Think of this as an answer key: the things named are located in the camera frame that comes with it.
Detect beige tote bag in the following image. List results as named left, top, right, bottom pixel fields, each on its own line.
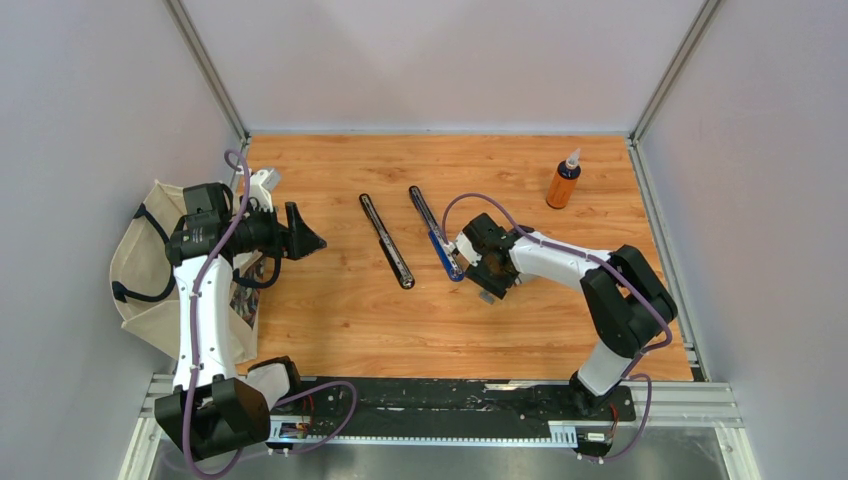
left=109, top=182, right=260, bottom=364

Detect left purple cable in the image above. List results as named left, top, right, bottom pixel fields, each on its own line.
left=180, top=149, right=359, bottom=480

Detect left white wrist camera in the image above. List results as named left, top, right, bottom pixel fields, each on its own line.
left=249, top=167, right=282, bottom=211

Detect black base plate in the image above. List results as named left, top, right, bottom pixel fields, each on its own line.
left=271, top=377, right=637, bottom=441

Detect purple cable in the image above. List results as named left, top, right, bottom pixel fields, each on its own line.
left=180, top=149, right=359, bottom=480
left=441, top=192, right=674, bottom=463

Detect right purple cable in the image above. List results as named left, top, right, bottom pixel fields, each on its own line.
left=441, top=192, right=674, bottom=463

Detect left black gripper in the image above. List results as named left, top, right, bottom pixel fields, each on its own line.
left=224, top=200, right=326, bottom=261

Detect blue stapler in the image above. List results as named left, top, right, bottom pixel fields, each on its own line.
left=408, top=185, right=464, bottom=282

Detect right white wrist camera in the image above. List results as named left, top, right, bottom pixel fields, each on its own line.
left=453, top=232, right=482, bottom=266

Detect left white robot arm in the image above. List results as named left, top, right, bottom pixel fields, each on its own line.
left=154, top=183, right=327, bottom=462

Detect black stapler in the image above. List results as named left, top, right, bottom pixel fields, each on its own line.
left=359, top=193, right=415, bottom=290

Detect orange glue bottle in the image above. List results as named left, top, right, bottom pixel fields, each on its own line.
left=546, top=148, right=582, bottom=209

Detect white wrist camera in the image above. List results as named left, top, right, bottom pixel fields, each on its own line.
left=249, top=167, right=282, bottom=211
left=453, top=232, right=482, bottom=266

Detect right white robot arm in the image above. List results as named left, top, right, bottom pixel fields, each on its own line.
left=455, top=213, right=678, bottom=419

